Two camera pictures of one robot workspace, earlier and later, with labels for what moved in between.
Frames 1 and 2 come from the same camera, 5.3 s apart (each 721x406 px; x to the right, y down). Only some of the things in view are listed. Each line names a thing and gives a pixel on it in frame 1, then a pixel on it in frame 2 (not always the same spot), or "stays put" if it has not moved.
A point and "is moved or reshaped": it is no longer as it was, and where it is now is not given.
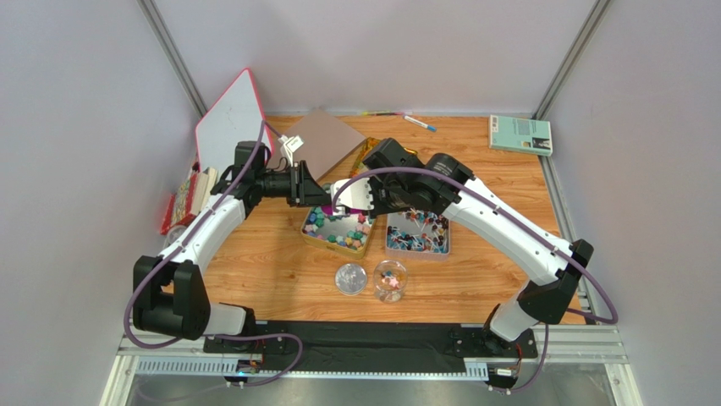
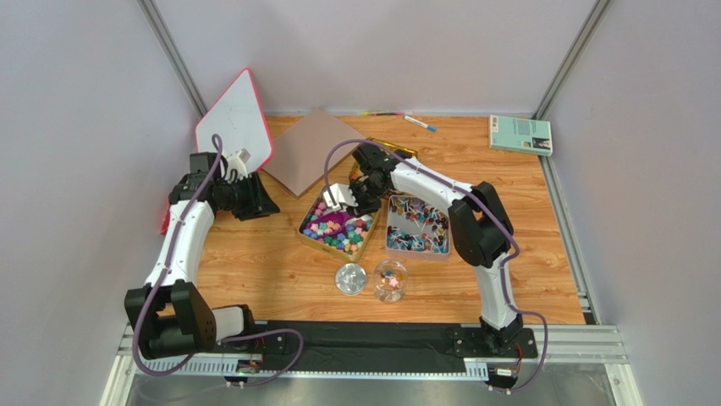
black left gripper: [304, 190] → [260, 204]
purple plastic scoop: [328, 210] is moved or reshaped
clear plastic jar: [389, 278] stays put
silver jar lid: [351, 279] stays put
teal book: [523, 135] stays put
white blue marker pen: [420, 123] stays put
